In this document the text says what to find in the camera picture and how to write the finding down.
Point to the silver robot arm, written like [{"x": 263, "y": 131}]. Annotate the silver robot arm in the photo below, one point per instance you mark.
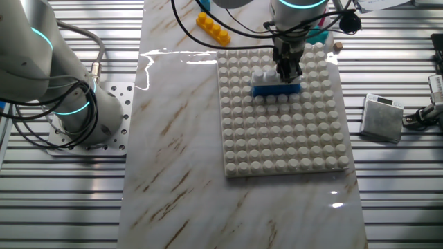
[{"x": 34, "y": 62}]

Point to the small silver clamped camera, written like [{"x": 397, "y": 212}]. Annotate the small silver clamped camera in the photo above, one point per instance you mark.
[{"x": 436, "y": 88}]

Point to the teal four-stud block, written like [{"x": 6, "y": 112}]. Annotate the teal four-stud block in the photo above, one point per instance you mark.
[{"x": 318, "y": 36}]

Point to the silver digital scale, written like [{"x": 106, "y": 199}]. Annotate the silver digital scale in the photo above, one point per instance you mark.
[{"x": 380, "y": 119}]

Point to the orange four-stud block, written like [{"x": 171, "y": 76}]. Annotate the orange four-stud block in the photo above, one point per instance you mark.
[{"x": 212, "y": 29}]

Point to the magenta three-stud block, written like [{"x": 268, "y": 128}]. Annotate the magenta three-stud block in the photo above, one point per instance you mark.
[{"x": 322, "y": 20}]

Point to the small wooden cube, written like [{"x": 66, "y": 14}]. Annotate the small wooden cube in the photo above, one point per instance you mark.
[{"x": 337, "y": 47}]

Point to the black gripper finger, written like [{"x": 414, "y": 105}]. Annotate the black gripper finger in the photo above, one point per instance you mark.
[
  {"x": 284, "y": 73},
  {"x": 296, "y": 73}
]

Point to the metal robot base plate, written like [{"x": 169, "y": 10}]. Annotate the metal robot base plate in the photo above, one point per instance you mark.
[{"x": 131, "y": 117}]

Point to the blue four-stud block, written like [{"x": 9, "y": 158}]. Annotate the blue four-stud block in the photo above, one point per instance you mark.
[{"x": 273, "y": 90}]

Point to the white printed paper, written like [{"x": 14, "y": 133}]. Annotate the white printed paper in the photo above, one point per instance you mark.
[{"x": 380, "y": 3}]

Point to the white four-stud block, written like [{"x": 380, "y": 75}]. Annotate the white four-stud block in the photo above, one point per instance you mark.
[{"x": 266, "y": 77}]

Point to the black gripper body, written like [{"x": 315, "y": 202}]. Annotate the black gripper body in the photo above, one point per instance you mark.
[{"x": 287, "y": 52}]

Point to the white marble board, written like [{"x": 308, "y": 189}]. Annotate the white marble board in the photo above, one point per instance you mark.
[{"x": 173, "y": 138}]

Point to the white studded baseplate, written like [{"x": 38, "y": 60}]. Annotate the white studded baseplate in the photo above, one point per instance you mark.
[{"x": 277, "y": 138}]

